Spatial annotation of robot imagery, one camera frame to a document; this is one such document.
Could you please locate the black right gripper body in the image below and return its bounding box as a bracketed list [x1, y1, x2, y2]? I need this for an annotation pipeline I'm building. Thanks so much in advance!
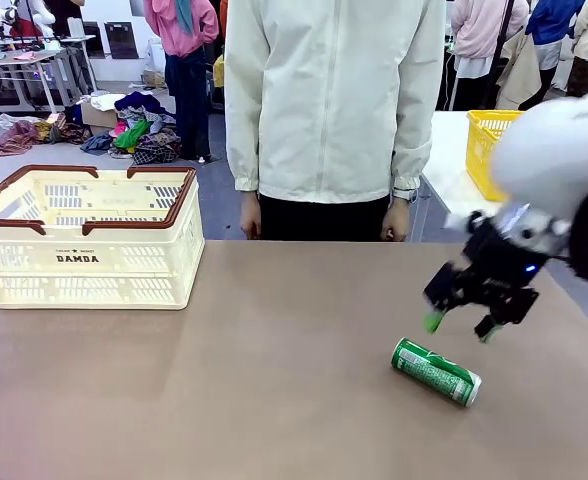
[459, 213, 551, 314]

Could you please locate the tall green drink can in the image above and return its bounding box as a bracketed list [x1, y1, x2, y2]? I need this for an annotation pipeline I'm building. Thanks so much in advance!
[391, 337, 483, 409]

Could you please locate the person left forearm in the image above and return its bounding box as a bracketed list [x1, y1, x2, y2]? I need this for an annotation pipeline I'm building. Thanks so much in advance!
[388, 74, 448, 194]

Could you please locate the person right forearm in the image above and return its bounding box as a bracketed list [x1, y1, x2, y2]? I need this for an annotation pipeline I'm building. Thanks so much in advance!
[223, 74, 263, 194]

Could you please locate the yellow plastic basket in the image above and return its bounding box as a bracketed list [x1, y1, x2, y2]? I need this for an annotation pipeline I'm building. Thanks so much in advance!
[466, 109, 525, 202]

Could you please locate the cream basket with brown rim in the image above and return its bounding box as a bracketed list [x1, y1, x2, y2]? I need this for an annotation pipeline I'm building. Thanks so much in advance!
[0, 164, 206, 311]

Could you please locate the person left hand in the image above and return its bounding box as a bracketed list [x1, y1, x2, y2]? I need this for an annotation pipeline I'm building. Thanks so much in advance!
[381, 197, 411, 242]

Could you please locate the person right hand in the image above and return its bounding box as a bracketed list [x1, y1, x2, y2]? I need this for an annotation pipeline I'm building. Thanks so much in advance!
[240, 192, 264, 240]

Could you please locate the white side table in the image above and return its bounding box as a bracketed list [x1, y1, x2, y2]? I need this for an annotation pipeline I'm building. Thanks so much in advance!
[420, 110, 508, 241]

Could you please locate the beige jacket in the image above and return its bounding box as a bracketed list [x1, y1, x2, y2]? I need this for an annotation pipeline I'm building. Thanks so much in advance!
[495, 30, 544, 112]

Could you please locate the person in cream jacket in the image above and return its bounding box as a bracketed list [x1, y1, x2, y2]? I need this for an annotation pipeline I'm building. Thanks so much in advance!
[223, 0, 448, 242]

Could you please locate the person in pale pink shirt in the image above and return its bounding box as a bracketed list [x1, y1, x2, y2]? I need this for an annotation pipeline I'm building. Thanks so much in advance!
[449, 0, 531, 112]

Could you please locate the person in blue jacket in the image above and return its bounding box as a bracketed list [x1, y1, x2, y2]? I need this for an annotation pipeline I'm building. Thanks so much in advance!
[525, 0, 588, 94]

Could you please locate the colourful clothes pile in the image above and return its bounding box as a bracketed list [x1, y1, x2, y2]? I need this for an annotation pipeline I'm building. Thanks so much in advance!
[79, 89, 183, 166]

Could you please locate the small cardboard box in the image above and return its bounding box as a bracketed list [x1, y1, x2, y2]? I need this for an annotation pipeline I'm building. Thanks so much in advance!
[141, 69, 168, 90]

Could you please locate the person in pink hoodie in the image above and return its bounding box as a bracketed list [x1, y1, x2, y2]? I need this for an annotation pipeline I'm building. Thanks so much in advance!
[142, 0, 221, 164]

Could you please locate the open cardboard box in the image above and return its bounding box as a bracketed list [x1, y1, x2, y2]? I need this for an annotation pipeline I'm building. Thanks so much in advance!
[73, 93, 125, 137]

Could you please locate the black panel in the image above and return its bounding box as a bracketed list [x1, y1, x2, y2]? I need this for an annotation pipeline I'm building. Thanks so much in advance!
[104, 22, 141, 61]
[81, 21, 106, 60]

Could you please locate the patterned cloth pile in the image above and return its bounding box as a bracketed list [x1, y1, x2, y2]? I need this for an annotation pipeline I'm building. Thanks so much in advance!
[0, 112, 93, 159]

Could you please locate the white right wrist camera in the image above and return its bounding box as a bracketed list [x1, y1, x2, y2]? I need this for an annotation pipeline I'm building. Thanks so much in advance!
[443, 209, 488, 236]

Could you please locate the grey frame workbench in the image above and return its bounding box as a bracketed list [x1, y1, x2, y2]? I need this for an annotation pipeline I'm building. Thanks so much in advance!
[0, 47, 98, 115]

